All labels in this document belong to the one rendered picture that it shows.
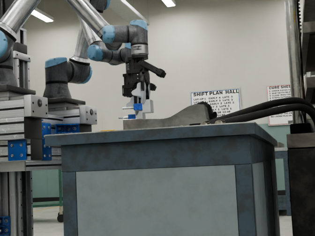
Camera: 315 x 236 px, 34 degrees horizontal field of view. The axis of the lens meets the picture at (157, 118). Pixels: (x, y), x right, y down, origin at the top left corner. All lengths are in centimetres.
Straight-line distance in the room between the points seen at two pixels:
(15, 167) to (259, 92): 752
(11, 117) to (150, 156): 77
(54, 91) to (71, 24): 807
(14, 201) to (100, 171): 87
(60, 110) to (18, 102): 50
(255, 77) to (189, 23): 162
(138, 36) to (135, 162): 72
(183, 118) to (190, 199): 69
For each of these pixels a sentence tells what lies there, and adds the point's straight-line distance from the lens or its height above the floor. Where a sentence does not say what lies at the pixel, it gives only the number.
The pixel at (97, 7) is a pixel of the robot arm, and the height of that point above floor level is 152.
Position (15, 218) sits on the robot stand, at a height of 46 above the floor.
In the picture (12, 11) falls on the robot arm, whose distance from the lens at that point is 223.
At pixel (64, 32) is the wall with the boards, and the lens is 1076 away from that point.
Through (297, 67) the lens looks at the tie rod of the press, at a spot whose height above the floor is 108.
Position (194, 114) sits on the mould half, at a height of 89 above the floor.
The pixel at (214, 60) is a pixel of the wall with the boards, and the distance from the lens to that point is 972.
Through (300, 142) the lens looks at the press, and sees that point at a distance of 228.
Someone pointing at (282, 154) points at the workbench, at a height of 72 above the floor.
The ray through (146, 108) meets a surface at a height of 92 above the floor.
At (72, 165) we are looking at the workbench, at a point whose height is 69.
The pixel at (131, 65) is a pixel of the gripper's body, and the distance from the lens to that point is 222.
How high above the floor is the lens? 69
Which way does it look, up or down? 5 degrees up
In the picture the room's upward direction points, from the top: 3 degrees counter-clockwise
